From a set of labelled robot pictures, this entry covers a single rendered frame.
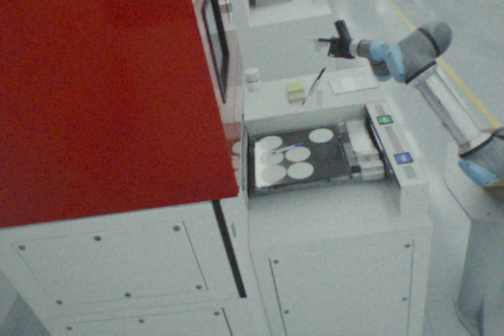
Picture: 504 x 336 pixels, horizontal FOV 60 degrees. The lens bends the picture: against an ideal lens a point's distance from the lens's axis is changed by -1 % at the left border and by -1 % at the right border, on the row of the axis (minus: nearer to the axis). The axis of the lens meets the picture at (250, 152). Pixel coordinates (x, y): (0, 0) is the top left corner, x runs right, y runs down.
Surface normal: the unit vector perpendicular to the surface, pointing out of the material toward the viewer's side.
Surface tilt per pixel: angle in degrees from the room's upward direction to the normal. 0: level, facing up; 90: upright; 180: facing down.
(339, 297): 90
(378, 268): 90
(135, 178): 90
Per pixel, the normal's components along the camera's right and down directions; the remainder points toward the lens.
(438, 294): -0.17, -0.80
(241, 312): 0.00, 0.58
